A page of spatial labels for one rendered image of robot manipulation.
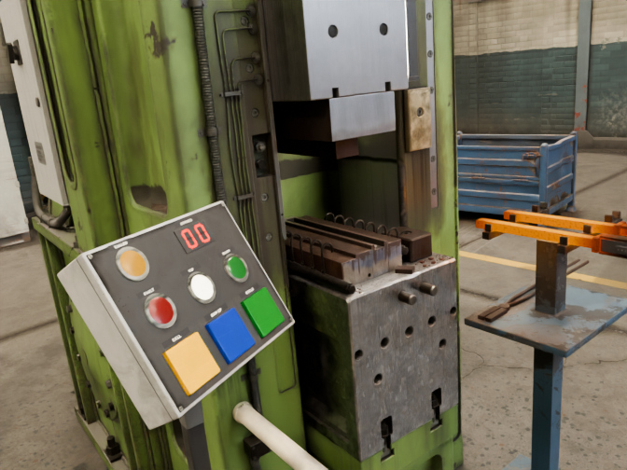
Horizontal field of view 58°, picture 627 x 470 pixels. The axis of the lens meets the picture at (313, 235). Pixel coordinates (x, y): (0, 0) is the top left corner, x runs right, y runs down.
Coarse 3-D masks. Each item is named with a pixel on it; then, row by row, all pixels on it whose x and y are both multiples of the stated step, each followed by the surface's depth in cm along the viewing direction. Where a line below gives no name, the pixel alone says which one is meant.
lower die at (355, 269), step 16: (288, 224) 169; (320, 224) 164; (336, 224) 165; (288, 240) 158; (304, 240) 154; (320, 240) 152; (336, 240) 150; (352, 240) 146; (384, 240) 143; (400, 240) 146; (288, 256) 154; (304, 256) 148; (320, 256) 142; (336, 256) 140; (352, 256) 139; (368, 256) 140; (384, 256) 143; (400, 256) 147; (336, 272) 138; (352, 272) 138; (368, 272) 141; (384, 272) 144
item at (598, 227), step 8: (504, 216) 163; (520, 216) 159; (528, 216) 157; (536, 216) 155; (544, 216) 154; (552, 216) 153; (560, 216) 152; (544, 224) 154; (552, 224) 152; (560, 224) 150; (568, 224) 149; (576, 224) 147; (584, 224) 145; (592, 224) 144; (600, 224) 143; (608, 224) 142; (616, 224) 140; (624, 224) 140; (600, 232) 143; (608, 232) 141; (616, 232) 139; (624, 232) 139
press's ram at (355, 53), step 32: (288, 0) 120; (320, 0) 119; (352, 0) 124; (384, 0) 129; (288, 32) 122; (320, 32) 120; (352, 32) 125; (384, 32) 131; (288, 64) 125; (320, 64) 122; (352, 64) 127; (384, 64) 132; (288, 96) 128; (320, 96) 123
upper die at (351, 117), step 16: (352, 96) 128; (368, 96) 131; (384, 96) 134; (288, 112) 138; (304, 112) 133; (320, 112) 128; (336, 112) 126; (352, 112) 129; (368, 112) 132; (384, 112) 135; (288, 128) 140; (304, 128) 134; (320, 128) 129; (336, 128) 127; (352, 128) 130; (368, 128) 133; (384, 128) 136
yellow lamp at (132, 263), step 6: (126, 252) 88; (132, 252) 88; (120, 258) 86; (126, 258) 87; (132, 258) 88; (138, 258) 89; (120, 264) 86; (126, 264) 87; (132, 264) 87; (138, 264) 88; (144, 264) 89; (126, 270) 86; (132, 270) 87; (138, 270) 88; (144, 270) 89
